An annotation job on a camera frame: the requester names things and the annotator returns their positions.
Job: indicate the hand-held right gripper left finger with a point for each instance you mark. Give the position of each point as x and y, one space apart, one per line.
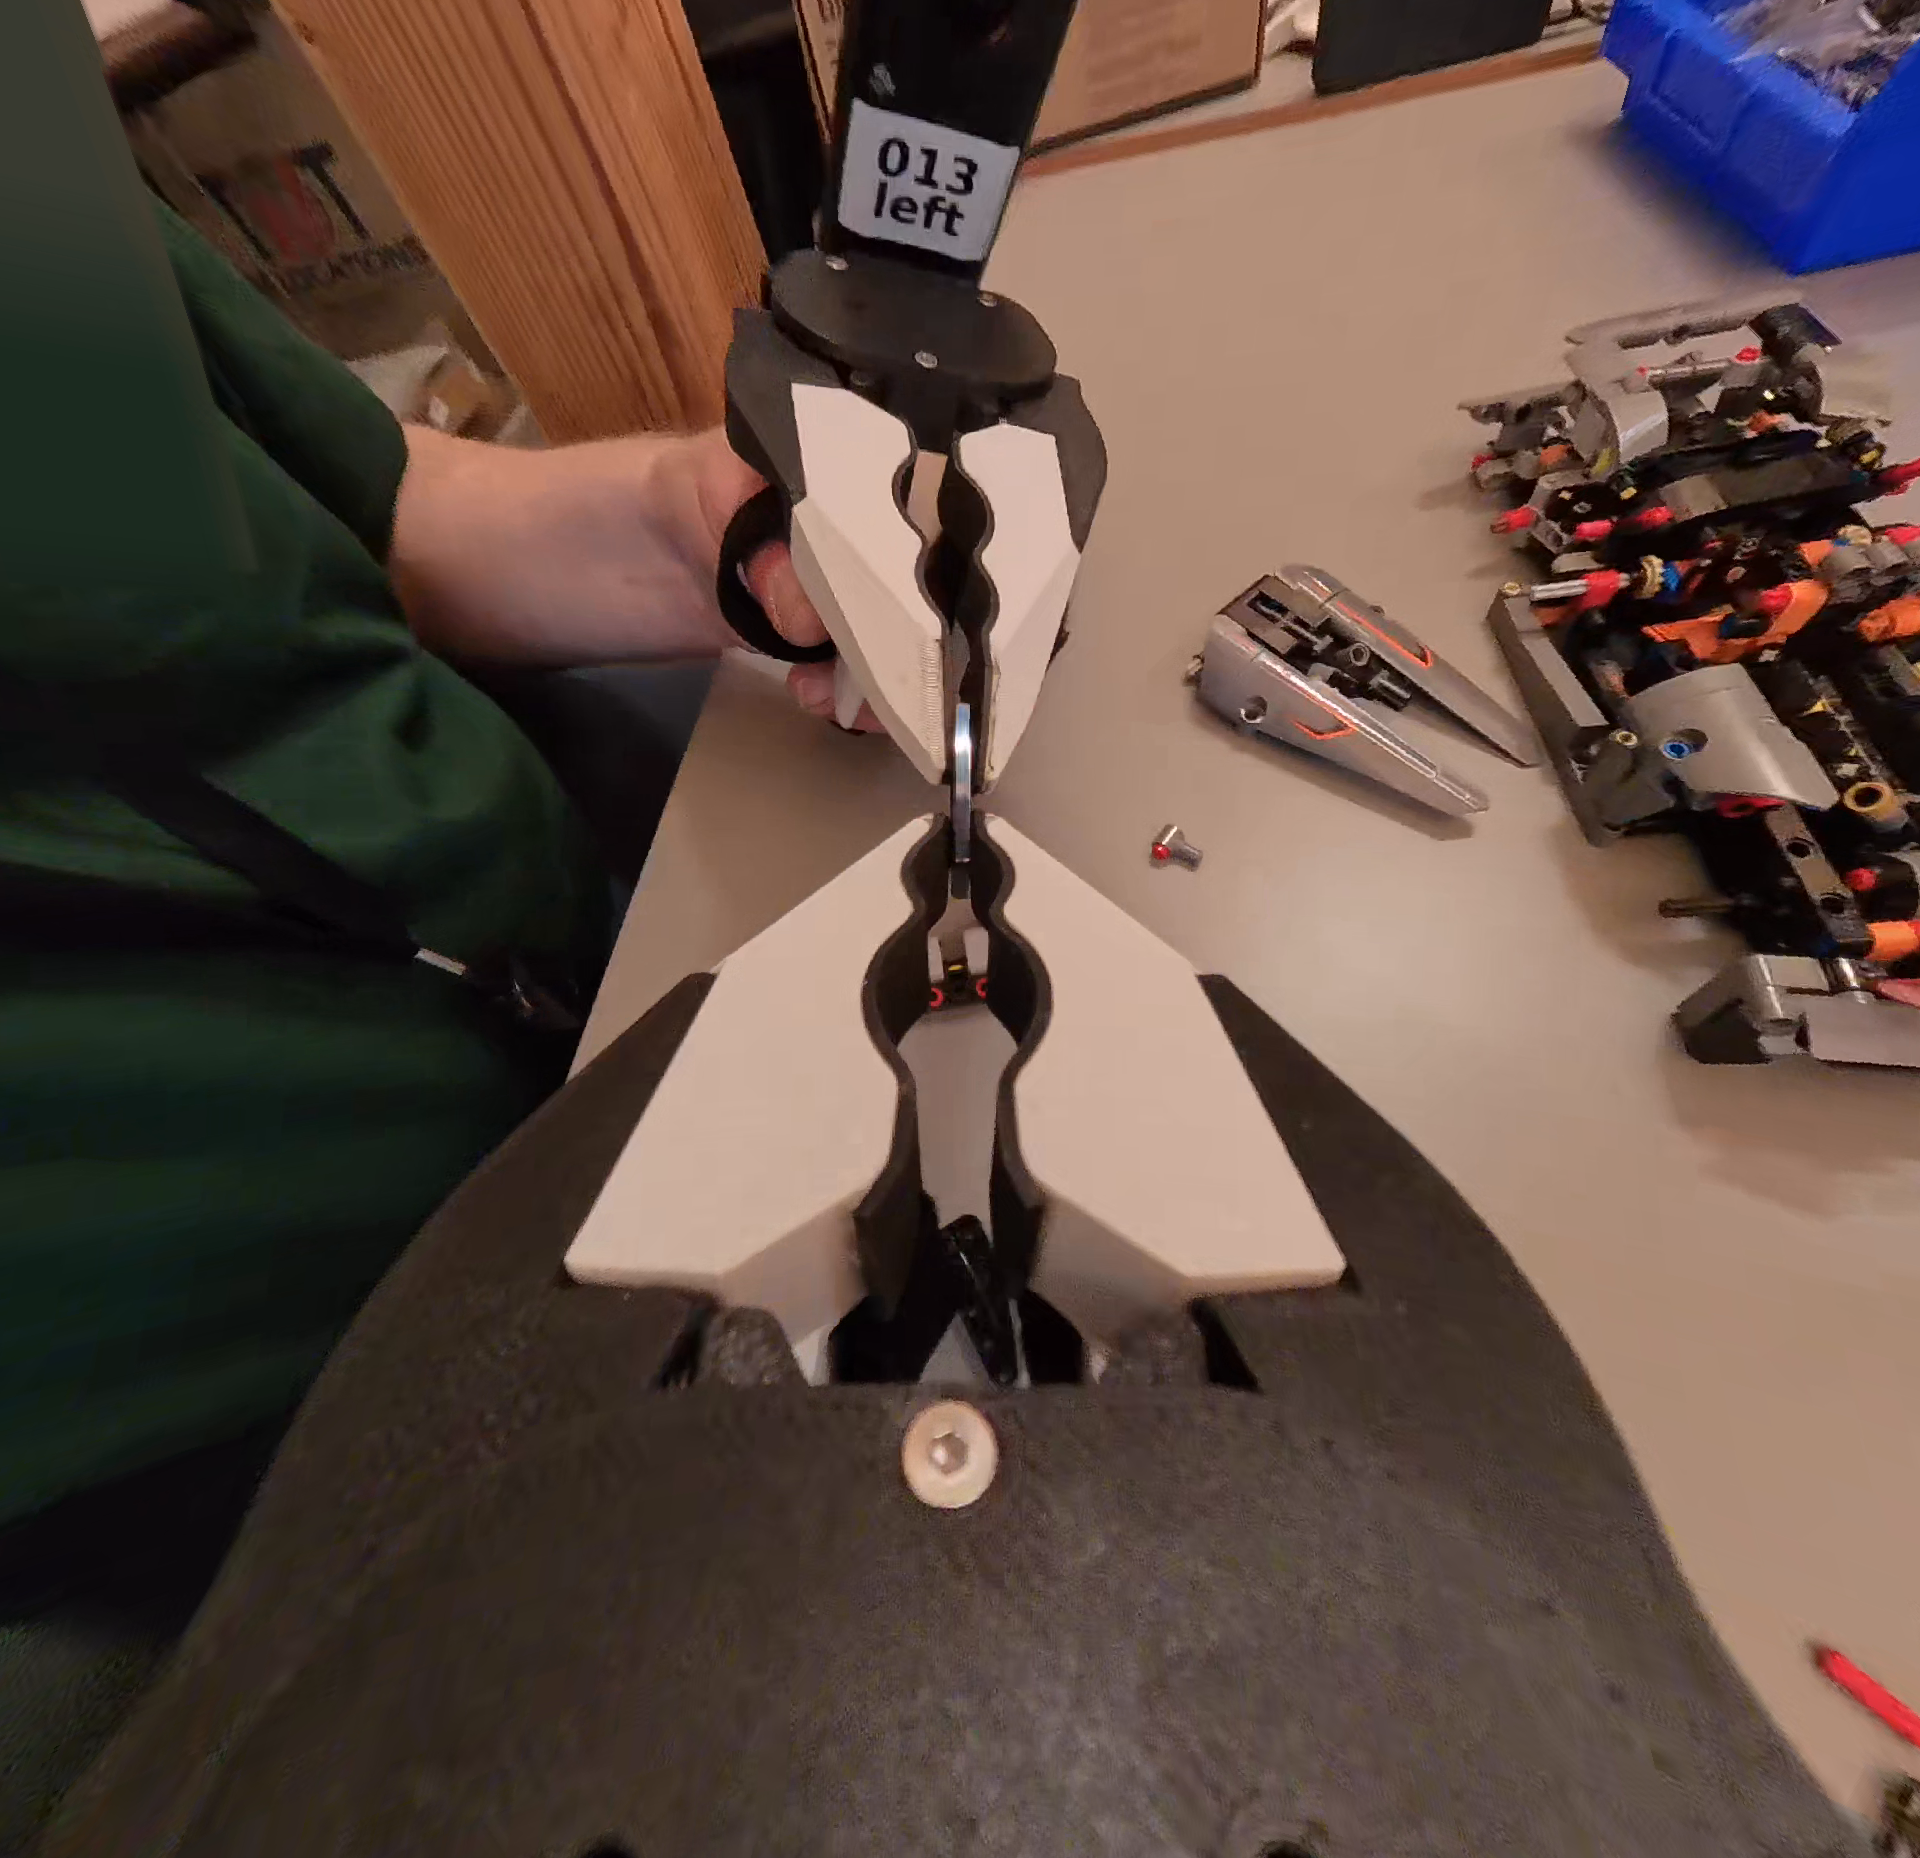
751 1137

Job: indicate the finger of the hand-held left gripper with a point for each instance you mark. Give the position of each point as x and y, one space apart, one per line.
848 537
1027 554

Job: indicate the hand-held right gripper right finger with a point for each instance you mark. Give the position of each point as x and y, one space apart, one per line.
1171 1137

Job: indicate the grey lego tile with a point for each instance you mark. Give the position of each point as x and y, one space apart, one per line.
963 780

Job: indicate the person's left forearm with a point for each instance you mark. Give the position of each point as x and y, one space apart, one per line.
524 537

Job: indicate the black curved lego piece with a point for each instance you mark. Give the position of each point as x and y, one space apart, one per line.
978 1287

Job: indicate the grey pointed lego wing assembly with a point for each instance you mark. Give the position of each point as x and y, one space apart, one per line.
1275 689

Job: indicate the grey lego pin red tip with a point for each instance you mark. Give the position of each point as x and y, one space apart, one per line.
1182 846

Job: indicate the large lego car model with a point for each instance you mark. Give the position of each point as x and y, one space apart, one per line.
1725 718

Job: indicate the red lego axle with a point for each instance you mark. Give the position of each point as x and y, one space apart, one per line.
1868 1692

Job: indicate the person's left hand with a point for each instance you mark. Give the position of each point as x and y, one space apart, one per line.
691 537

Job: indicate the plain cardboard box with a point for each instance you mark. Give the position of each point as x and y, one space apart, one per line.
1155 27

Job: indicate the person's green shirt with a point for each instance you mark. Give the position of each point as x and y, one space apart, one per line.
225 1137

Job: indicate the printed cardboard box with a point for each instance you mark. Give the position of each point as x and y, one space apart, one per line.
298 237

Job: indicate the black flat box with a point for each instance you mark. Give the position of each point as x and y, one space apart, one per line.
1441 14

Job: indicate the blue plastic bin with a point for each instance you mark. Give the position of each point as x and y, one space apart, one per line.
1725 134

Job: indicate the clear plastic bags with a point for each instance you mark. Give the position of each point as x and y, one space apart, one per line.
1830 14

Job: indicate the wooden post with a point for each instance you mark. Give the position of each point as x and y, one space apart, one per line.
524 164

